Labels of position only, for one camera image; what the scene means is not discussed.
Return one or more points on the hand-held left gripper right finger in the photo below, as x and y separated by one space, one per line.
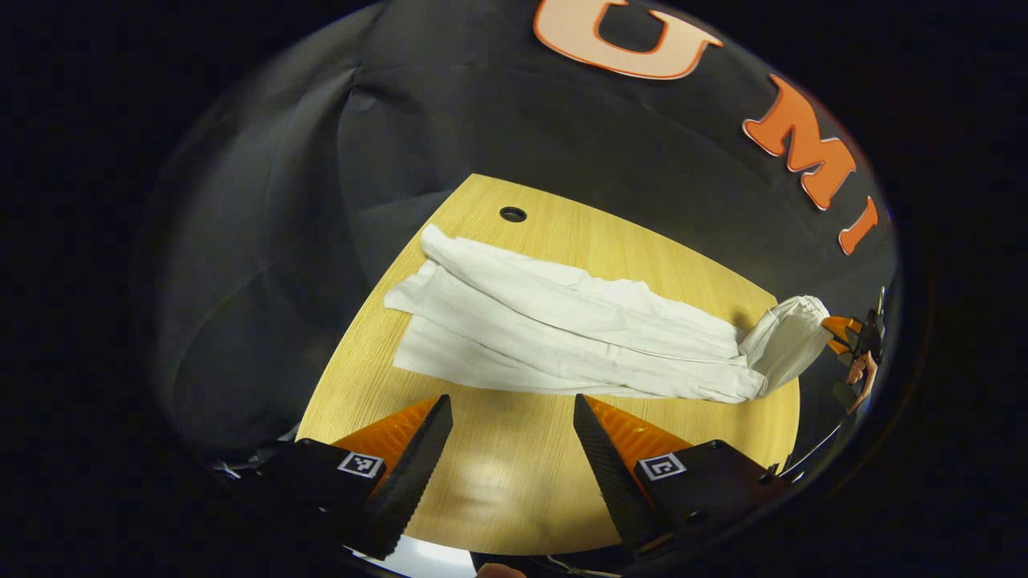
610 474

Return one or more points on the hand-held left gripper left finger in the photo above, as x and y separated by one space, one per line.
418 474

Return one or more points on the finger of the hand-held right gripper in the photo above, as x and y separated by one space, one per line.
840 345
842 324

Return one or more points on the white jeans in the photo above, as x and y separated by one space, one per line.
546 321

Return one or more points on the black backdrop cloth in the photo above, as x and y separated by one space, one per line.
482 120

